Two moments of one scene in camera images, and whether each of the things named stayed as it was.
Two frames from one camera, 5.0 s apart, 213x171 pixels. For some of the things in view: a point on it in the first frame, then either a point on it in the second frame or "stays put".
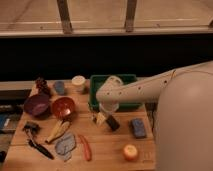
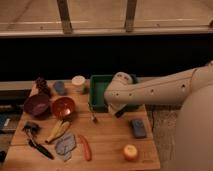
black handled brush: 31,128 stays put
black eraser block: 112,123 -> 123,110
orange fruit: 130,152 stays put
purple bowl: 38,105 stays put
